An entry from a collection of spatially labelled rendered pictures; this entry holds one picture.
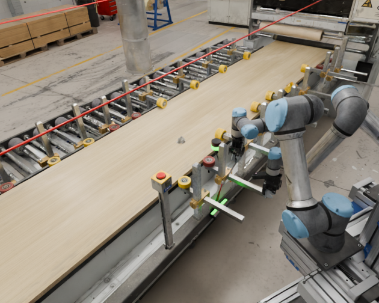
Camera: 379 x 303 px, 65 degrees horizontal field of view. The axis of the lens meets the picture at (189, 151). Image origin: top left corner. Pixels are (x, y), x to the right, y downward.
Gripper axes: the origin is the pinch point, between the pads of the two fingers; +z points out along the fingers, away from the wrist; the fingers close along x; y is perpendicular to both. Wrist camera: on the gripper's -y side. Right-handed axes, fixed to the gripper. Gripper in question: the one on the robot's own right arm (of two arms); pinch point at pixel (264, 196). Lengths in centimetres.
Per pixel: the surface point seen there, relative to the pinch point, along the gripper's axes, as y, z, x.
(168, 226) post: -27, -6, -56
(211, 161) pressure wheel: -39.2, -8.0, -0.5
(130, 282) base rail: -29, 13, -84
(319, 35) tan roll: -65, -23, 251
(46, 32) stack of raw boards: -636, 47, 205
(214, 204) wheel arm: -18.5, -2.8, -26.2
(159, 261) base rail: -26, 13, -66
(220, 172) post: -28.5, -7.4, -5.7
